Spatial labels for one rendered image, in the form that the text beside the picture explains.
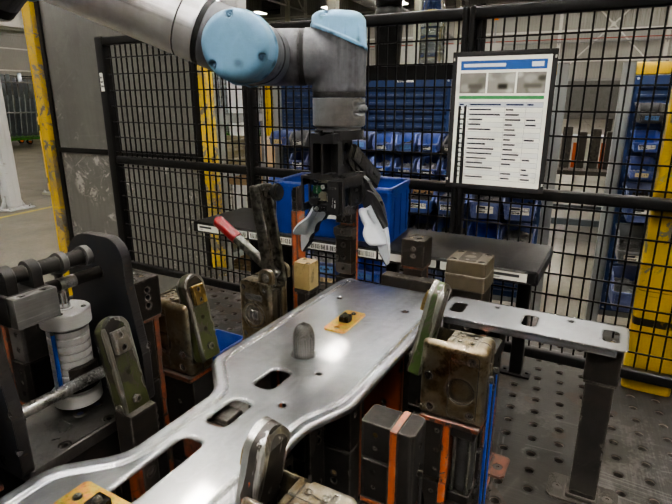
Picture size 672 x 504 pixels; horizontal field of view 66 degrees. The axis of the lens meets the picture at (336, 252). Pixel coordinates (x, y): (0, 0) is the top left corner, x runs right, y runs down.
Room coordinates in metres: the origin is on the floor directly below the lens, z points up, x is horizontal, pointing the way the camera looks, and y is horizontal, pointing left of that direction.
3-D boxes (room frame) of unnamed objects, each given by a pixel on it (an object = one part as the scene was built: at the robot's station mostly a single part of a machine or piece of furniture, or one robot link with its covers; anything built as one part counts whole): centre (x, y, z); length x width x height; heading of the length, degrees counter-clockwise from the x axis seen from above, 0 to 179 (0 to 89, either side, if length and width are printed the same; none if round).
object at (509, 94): (1.22, -0.37, 1.30); 0.23 x 0.02 x 0.31; 61
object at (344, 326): (0.78, -0.02, 1.01); 0.08 x 0.04 x 0.01; 152
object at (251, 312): (0.86, 0.13, 0.88); 0.07 x 0.06 x 0.35; 61
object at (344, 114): (0.76, -0.01, 1.33); 0.08 x 0.08 x 0.05
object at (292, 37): (0.75, 0.10, 1.41); 0.11 x 0.11 x 0.08; 86
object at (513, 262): (1.26, -0.05, 1.02); 0.90 x 0.22 x 0.03; 61
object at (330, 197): (0.76, 0.00, 1.25); 0.09 x 0.08 x 0.12; 151
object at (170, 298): (0.72, 0.24, 0.88); 0.11 x 0.09 x 0.37; 61
